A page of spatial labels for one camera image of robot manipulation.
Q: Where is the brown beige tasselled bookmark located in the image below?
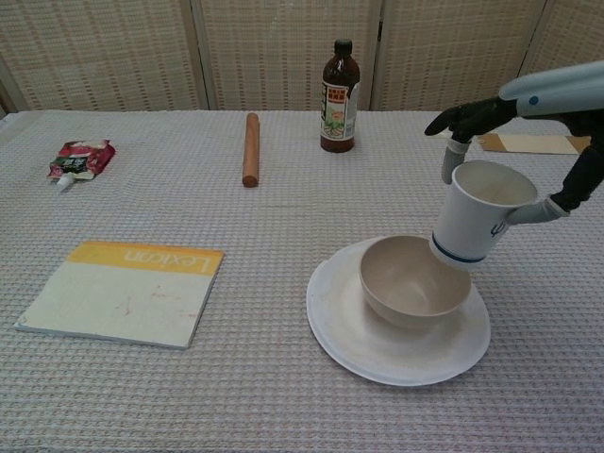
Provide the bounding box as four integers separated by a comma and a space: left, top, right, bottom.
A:
474, 133, 594, 156

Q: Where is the beige bowl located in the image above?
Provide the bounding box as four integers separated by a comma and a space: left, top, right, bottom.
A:
359, 235, 473, 331

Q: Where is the bamboo folding screen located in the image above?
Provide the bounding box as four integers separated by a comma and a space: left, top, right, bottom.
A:
0, 0, 604, 119

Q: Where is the white paper cup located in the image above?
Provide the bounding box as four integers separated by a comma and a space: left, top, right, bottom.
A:
428, 159, 540, 271

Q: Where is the woven checked tablecloth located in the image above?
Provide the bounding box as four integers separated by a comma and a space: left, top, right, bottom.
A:
0, 109, 604, 453

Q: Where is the wooden rolling pin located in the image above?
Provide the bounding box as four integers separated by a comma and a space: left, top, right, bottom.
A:
242, 111, 261, 189

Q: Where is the dark brown glass bottle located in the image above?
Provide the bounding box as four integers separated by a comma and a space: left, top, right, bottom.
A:
320, 40, 362, 153

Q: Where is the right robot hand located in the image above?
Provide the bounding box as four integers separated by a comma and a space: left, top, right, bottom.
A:
424, 62, 604, 226

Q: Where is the red drink pouch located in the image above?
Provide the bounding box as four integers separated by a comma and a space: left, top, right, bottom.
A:
46, 139, 117, 190

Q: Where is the large white plate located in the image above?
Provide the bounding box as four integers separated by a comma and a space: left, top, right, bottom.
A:
306, 236, 492, 386

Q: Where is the yellow white Lexicon book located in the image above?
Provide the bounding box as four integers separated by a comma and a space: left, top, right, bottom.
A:
13, 241, 226, 351

